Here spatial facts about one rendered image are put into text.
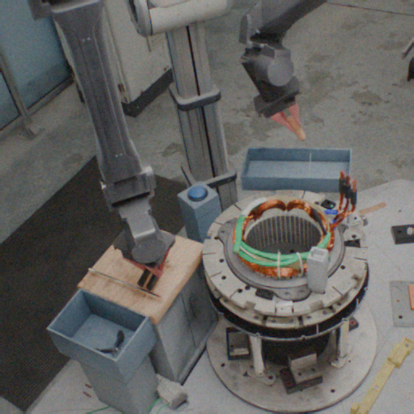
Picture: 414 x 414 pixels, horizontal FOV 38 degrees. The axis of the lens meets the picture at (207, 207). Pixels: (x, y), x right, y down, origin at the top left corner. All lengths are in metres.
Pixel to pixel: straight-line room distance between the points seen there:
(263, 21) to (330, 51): 2.76
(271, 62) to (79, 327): 0.65
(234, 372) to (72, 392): 0.37
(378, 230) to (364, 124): 1.70
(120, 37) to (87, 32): 2.54
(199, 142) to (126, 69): 1.91
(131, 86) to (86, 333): 2.34
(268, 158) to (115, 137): 0.65
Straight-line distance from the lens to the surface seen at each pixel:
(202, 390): 1.38
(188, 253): 1.24
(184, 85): 1.44
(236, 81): 3.71
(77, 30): 0.78
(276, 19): 1.15
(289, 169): 1.45
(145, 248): 0.98
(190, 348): 1.37
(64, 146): 3.50
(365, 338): 1.41
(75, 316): 1.26
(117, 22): 3.29
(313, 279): 1.08
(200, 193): 1.39
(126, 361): 1.15
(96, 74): 0.82
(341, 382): 1.35
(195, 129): 1.50
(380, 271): 1.56
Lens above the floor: 1.97
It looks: 43 degrees down
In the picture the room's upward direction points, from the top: 11 degrees counter-clockwise
